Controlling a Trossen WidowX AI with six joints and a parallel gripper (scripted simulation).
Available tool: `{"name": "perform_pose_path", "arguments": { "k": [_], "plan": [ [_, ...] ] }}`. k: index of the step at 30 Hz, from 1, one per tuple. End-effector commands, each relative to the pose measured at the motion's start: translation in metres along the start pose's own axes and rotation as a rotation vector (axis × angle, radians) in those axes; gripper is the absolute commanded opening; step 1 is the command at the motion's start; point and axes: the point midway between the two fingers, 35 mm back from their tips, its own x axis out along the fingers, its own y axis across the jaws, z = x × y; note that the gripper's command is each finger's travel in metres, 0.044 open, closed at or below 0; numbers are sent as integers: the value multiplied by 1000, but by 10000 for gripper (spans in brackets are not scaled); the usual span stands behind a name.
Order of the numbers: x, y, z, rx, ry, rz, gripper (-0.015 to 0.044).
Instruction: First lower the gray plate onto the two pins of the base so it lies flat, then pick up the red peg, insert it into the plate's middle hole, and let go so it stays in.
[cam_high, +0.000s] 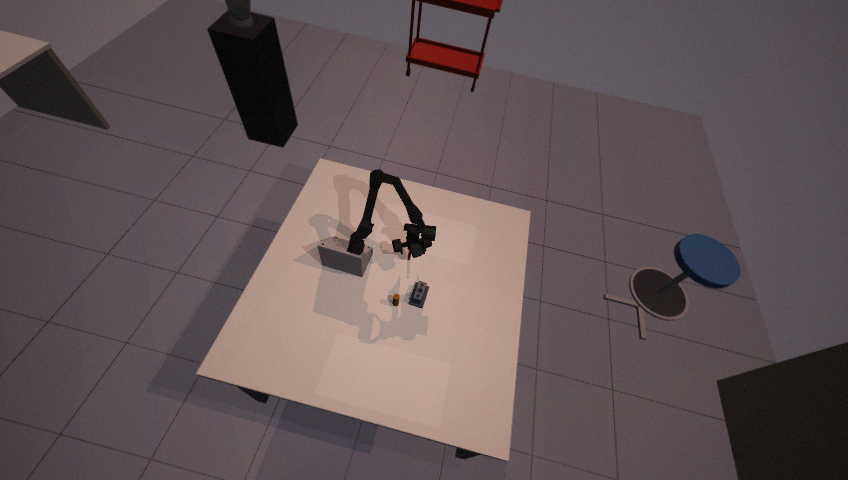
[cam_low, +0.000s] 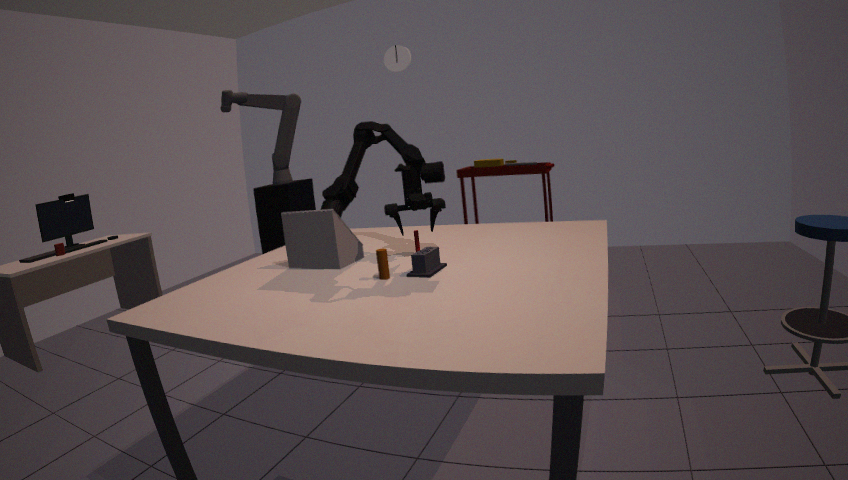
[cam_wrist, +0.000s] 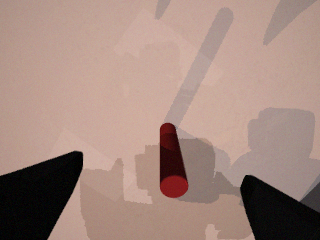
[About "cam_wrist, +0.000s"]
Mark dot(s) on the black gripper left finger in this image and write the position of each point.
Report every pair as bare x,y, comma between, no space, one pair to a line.
32,199

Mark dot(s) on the dark red peg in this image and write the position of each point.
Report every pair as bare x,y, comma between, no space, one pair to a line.
173,182

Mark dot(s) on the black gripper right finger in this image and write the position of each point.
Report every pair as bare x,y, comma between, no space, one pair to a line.
274,215

